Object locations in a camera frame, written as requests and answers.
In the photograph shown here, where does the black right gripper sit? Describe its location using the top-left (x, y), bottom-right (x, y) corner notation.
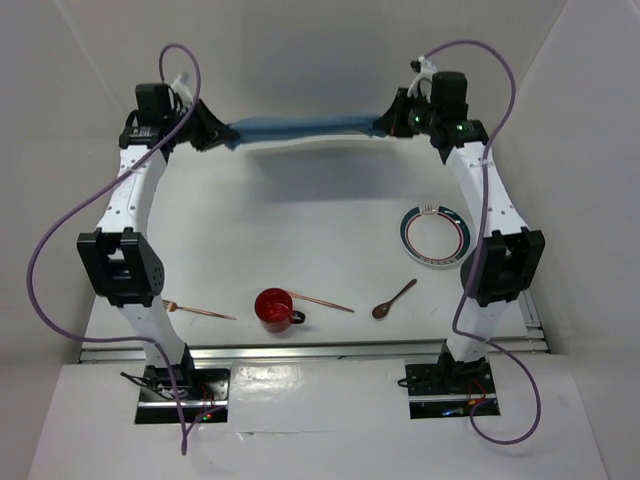
top-left (376, 88), bottom-right (440, 139)

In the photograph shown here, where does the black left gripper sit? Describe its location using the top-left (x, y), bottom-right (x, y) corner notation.
top-left (163, 98), bottom-right (237, 152)

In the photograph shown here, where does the blue cloth placemat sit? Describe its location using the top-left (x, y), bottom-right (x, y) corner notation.
top-left (223, 114), bottom-right (386, 151)

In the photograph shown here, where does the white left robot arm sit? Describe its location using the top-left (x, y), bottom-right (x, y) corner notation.
top-left (76, 78), bottom-right (238, 399)

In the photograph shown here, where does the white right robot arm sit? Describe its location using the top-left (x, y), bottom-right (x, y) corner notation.
top-left (374, 71), bottom-right (545, 392)

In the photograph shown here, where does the white plate with green rim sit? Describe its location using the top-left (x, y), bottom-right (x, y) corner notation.
top-left (399, 205), bottom-right (472, 268)

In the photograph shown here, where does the copper fork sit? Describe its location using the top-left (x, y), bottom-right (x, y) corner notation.
top-left (162, 299), bottom-right (236, 321)

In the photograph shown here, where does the copper knife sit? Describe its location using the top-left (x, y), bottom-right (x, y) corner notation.
top-left (287, 291), bottom-right (355, 313)

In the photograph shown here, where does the red mug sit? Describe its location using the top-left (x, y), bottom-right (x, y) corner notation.
top-left (254, 288), bottom-right (306, 334)

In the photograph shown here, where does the copper spoon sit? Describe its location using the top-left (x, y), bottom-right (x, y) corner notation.
top-left (371, 278), bottom-right (418, 320)

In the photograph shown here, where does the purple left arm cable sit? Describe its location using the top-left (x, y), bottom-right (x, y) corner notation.
top-left (25, 43), bottom-right (202, 456)

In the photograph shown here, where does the aluminium right side rail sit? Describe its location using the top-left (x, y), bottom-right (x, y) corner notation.
top-left (518, 290), bottom-right (549, 352)

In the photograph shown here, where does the aluminium table edge rail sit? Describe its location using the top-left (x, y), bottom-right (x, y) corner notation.
top-left (79, 338), bottom-right (549, 364)

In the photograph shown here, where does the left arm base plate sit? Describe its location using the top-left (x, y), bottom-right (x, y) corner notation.
top-left (131, 367), bottom-right (231, 425)

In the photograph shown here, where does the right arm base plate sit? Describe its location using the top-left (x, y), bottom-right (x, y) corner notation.
top-left (397, 363), bottom-right (500, 420)

